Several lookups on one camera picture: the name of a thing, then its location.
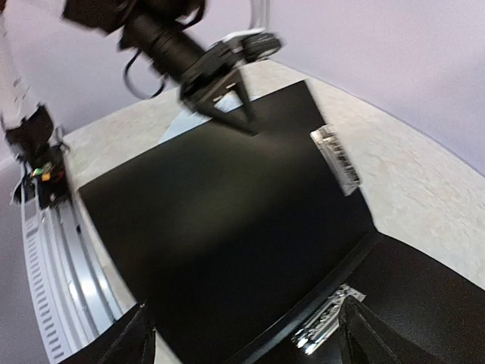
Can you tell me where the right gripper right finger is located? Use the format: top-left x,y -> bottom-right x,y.
338,297 -> 442,363

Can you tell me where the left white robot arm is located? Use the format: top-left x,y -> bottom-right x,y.
1,1 -> 258,159

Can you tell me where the printed paper stack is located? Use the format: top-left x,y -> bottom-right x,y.
158,93 -> 242,144

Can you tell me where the perforated white cable tray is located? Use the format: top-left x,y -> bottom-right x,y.
21,212 -> 71,363

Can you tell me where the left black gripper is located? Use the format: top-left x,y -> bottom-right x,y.
120,11 -> 260,135

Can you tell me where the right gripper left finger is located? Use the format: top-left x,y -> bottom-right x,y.
61,303 -> 155,364

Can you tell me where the curved aluminium rail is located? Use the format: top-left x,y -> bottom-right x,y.
20,193 -> 135,357

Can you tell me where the black file folder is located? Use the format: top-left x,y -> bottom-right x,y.
80,81 -> 484,363

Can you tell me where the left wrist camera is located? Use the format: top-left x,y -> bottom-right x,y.
221,27 -> 283,63

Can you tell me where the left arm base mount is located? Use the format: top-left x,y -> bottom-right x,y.
12,140 -> 71,209

